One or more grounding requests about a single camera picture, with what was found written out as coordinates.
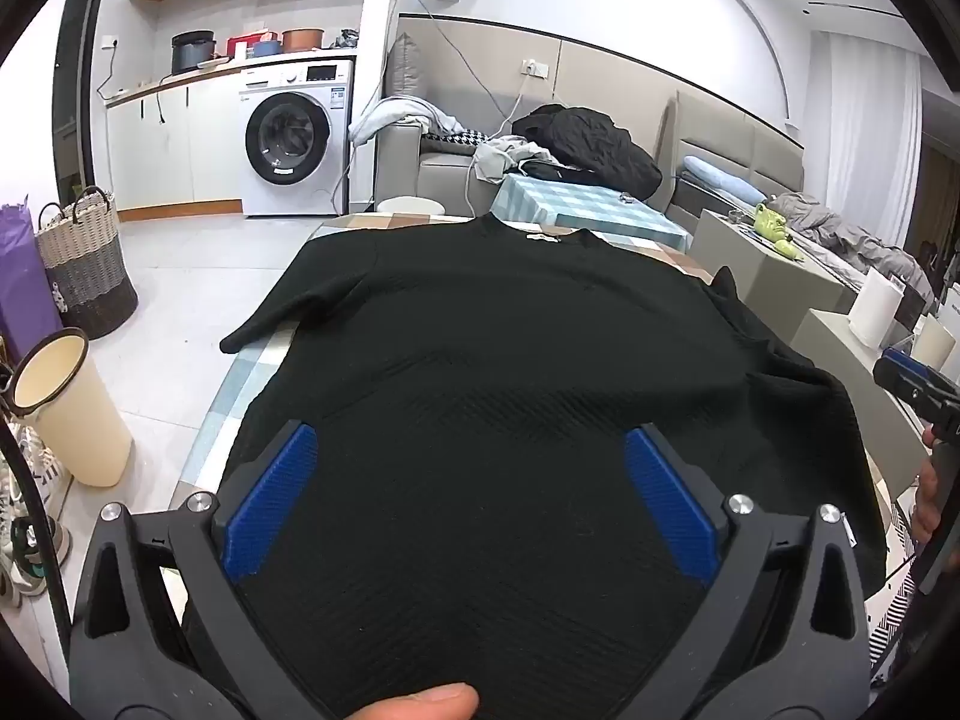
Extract purple bag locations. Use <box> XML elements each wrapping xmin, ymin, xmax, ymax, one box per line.
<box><xmin>0</xmin><ymin>199</ymin><xmax>65</xmax><ymax>368</ymax></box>

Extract grey sofa cushion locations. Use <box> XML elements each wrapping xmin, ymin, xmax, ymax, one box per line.
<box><xmin>386</xmin><ymin>34</ymin><xmax>430</xmax><ymax>102</ymax></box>

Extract white round stool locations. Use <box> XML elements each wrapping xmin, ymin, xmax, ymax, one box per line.
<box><xmin>375</xmin><ymin>195</ymin><xmax>447</xmax><ymax>215</ymax></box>

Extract white cable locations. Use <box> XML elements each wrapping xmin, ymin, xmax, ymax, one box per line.
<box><xmin>463</xmin><ymin>73</ymin><xmax>527</xmax><ymax>218</ymax></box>

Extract pale blue blanket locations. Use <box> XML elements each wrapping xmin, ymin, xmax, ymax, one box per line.
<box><xmin>349</xmin><ymin>96</ymin><xmax>466</xmax><ymax>147</ymax></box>

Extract black cooking pot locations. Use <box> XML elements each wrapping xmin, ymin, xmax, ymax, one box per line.
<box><xmin>171</xmin><ymin>30</ymin><xmax>217</xmax><ymax>76</ymax></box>

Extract woven laundry basket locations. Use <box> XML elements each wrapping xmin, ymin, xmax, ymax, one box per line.
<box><xmin>35</xmin><ymin>186</ymin><xmax>140</xmax><ymax>340</ymax></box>

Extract light blue pillow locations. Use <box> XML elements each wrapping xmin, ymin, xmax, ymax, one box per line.
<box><xmin>681</xmin><ymin>156</ymin><xmax>767</xmax><ymax>203</ymax></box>

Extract grey ottoman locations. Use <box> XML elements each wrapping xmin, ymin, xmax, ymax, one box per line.
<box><xmin>791</xmin><ymin>307</ymin><xmax>931</xmax><ymax>481</ymax></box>

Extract green monster mask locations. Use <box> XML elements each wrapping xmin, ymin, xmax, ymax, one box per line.
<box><xmin>752</xmin><ymin>202</ymin><xmax>805</xmax><ymax>261</ymax></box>

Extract black puffer jacket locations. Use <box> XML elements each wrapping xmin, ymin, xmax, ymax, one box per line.
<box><xmin>512</xmin><ymin>103</ymin><xmax>665</xmax><ymax>196</ymax></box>

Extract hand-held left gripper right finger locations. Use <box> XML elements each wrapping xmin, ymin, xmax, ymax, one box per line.
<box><xmin>622</xmin><ymin>421</ymin><xmax>875</xmax><ymax>720</ymax></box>

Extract black sliding door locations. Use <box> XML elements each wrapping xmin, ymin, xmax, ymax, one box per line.
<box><xmin>51</xmin><ymin>0</ymin><xmax>113</xmax><ymax>196</ymax></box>

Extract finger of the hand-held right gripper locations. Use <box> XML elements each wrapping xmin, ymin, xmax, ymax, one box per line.
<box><xmin>874</xmin><ymin>349</ymin><xmax>938</xmax><ymax>406</ymax></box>

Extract teal checked small table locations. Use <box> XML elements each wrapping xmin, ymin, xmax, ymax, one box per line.
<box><xmin>491</xmin><ymin>171</ymin><xmax>692</xmax><ymax>256</ymax></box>

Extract grey side table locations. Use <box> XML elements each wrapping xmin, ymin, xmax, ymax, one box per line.
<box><xmin>688</xmin><ymin>208</ymin><xmax>875</xmax><ymax>316</ymax></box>

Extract black white striped cloth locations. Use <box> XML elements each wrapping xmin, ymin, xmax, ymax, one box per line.
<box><xmin>866</xmin><ymin>532</ymin><xmax>925</xmax><ymax>683</ymax></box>

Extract person's right hand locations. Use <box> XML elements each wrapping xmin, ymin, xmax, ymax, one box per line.
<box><xmin>910</xmin><ymin>424</ymin><xmax>960</xmax><ymax>541</ymax></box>

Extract grey upholstered bed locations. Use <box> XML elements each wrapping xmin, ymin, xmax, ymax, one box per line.
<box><xmin>666</xmin><ymin>90</ymin><xmax>942</xmax><ymax>308</ymax></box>

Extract brown blue plaid tablecloth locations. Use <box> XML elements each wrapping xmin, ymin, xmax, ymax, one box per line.
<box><xmin>169</xmin><ymin>211</ymin><xmax>927</xmax><ymax>720</ymax></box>

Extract white crumpled clothes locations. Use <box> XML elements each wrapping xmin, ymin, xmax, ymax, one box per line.
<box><xmin>472</xmin><ymin>135</ymin><xmax>552</xmax><ymax>185</ymax></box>

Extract white curtain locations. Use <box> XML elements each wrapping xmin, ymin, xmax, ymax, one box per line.
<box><xmin>829</xmin><ymin>30</ymin><xmax>925</xmax><ymax>241</ymax></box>

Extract black knit sweater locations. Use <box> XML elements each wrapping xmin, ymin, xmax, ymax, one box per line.
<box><xmin>220</xmin><ymin>211</ymin><xmax>890</xmax><ymax>720</ymax></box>

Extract grey crumpled blanket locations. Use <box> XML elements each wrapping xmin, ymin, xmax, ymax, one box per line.
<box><xmin>769</xmin><ymin>191</ymin><xmax>935</xmax><ymax>302</ymax></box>

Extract pile of shoes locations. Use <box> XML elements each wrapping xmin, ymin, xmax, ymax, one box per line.
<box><xmin>0</xmin><ymin>420</ymin><xmax>74</xmax><ymax>608</ymax></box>

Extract black cable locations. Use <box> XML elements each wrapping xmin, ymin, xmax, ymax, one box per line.
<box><xmin>0</xmin><ymin>420</ymin><xmax>76</xmax><ymax>691</ymax></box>

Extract beige plastic bin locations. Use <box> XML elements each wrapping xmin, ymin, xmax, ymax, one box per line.
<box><xmin>13</xmin><ymin>328</ymin><xmax>134</xmax><ymax>488</ymax></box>

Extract white kitchen base cabinet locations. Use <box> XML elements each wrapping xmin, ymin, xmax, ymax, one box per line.
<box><xmin>105</xmin><ymin>60</ymin><xmax>248</xmax><ymax>212</ymax></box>

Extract white washing machine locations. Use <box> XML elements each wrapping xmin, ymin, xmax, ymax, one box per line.
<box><xmin>238</xmin><ymin>58</ymin><xmax>355</xmax><ymax>218</ymax></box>

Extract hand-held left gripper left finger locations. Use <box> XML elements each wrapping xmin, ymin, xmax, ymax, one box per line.
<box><xmin>67</xmin><ymin>420</ymin><xmax>338</xmax><ymax>720</ymax></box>

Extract person's left hand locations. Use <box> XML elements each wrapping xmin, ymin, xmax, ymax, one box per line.
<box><xmin>352</xmin><ymin>682</ymin><xmax>481</xmax><ymax>720</ymax></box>

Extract grey sofa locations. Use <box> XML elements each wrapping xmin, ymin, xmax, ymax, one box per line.
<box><xmin>373</xmin><ymin>34</ymin><xmax>676</xmax><ymax>215</ymax></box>

